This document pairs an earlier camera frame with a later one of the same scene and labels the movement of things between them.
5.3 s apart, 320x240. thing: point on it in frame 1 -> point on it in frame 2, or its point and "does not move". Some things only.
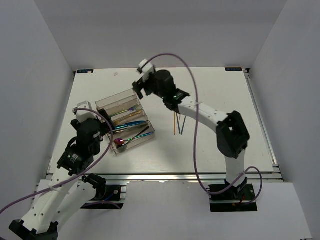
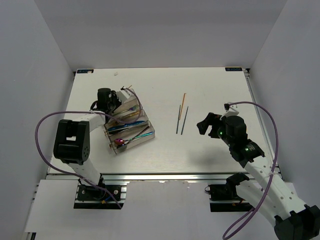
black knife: x=129 y=124 -> x=117 y=131
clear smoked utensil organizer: x=128 y=119 does not move
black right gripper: x=139 y=86 -> x=203 y=126
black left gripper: x=104 y=127 -> x=118 y=103
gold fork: x=127 y=117 does not move
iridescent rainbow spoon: x=120 y=141 does not move
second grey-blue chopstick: x=183 y=126 does not move
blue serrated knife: x=129 y=123 does not move
